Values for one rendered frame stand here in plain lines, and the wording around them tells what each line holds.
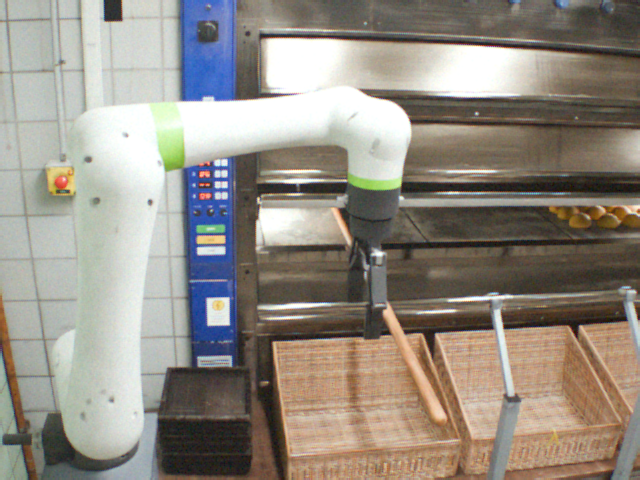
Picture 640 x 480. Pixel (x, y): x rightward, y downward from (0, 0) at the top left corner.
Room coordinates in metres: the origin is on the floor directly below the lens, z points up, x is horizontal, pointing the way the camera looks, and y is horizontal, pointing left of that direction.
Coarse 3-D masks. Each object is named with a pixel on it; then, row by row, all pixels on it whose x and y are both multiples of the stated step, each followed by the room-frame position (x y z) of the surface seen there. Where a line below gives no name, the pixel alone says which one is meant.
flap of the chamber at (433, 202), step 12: (264, 192) 2.02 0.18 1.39; (276, 192) 2.03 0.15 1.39; (288, 192) 2.03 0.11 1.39; (300, 192) 2.04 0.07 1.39; (312, 192) 2.04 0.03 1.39; (324, 192) 2.05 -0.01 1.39; (336, 192) 2.05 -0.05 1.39; (264, 204) 1.88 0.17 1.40; (276, 204) 1.89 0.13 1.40; (288, 204) 1.89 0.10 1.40; (300, 204) 1.90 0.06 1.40; (312, 204) 1.90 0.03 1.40; (324, 204) 1.91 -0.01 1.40; (336, 204) 1.92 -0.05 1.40; (408, 204) 1.95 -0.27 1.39; (420, 204) 1.96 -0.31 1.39; (432, 204) 1.97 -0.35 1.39; (444, 204) 1.97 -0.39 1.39; (456, 204) 1.98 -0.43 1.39; (468, 204) 1.99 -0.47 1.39; (480, 204) 1.99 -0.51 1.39; (492, 204) 2.00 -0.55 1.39; (504, 204) 2.01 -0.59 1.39; (516, 204) 2.01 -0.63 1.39; (528, 204) 2.02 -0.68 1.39; (540, 204) 2.03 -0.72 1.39; (552, 204) 2.03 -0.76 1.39; (564, 204) 2.04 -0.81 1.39; (576, 204) 2.05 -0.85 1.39; (588, 204) 2.06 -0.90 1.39; (600, 204) 2.06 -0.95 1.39; (612, 204) 2.07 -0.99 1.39; (624, 204) 2.08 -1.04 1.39; (636, 204) 2.09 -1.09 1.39
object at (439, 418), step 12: (336, 216) 2.34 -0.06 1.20; (348, 228) 2.20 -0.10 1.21; (348, 240) 2.11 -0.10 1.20; (384, 312) 1.60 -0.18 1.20; (396, 324) 1.52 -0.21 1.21; (396, 336) 1.47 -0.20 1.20; (408, 348) 1.40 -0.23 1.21; (408, 360) 1.35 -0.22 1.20; (420, 372) 1.30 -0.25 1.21; (420, 384) 1.25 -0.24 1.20; (432, 396) 1.20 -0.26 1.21; (432, 408) 1.16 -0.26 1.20; (432, 420) 1.14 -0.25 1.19; (444, 420) 1.13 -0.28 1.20
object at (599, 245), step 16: (512, 240) 2.23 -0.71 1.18; (528, 240) 2.24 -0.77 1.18; (544, 240) 2.25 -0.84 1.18; (560, 240) 2.25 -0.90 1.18; (576, 240) 2.26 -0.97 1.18; (592, 240) 2.27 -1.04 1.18; (608, 240) 2.28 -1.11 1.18; (624, 240) 2.28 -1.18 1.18; (256, 256) 2.03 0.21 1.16; (272, 256) 2.03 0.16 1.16; (288, 256) 2.04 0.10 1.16; (304, 256) 2.05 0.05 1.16; (320, 256) 2.06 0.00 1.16; (336, 256) 2.07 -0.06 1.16; (352, 256) 2.08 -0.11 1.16; (400, 256) 2.10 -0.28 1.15; (416, 256) 2.11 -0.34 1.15; (432, 256) 2.12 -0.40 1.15; (448, 256) 2.13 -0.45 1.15; (464, 256) 2.14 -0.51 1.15; (480, 256) 2.15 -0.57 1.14
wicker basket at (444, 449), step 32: (320, 352) 2.02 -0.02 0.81; (384, 352) 2.05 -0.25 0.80; (416, 352) 2.07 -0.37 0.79; (288, 384) 1.97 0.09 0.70; (352, 384) 2.01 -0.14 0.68; (384, 384) 2.02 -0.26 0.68; (288, 416) 1.93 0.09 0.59; (352, 416) 1.94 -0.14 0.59; (384, 416) 1.95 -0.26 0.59; (416, 416) 1.95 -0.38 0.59; (448, 416) 1.74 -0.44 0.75; (288, 448) 1.57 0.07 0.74; (320, 448) 1.76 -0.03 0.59; (352, 448) 1.76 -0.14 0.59; (384, 448) 1.60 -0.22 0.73; (416, 448) 1.61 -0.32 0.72; (448, 448) 1.64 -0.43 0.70
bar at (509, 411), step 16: (624, 288) 1.86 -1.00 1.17; (272, 304) 1.67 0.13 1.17; (288, 304) 1.67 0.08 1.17; (304, 304) 1.68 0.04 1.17; (320, 304) 1.69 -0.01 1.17; (336, 304) 1.69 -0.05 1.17; (352, 304) 1.70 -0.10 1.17; (400, 304) 1.72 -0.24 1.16; (416, 304) 1.73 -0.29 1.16; (432, 304) 1.73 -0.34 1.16; (448, 304) 1.74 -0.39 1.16; (464, 304) 1.75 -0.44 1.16; (480, 304) 1.76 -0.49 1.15; (496, 304) 1.76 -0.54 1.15; (624, 304) 1.85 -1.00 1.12; (496, 320) 1.74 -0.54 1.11; (496, 336) 1.71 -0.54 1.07; (512, 384) 1.60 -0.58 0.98; (512, 400) 1.55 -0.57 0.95; (512, 416) 1.55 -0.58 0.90; (496, 432) 1.58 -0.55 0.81; (512, 432) 1.55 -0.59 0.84; (496, 448) 1.56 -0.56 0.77; (624, 448) 1.64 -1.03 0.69; (496, 464) 1.54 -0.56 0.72; (624, 464) 1.62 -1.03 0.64
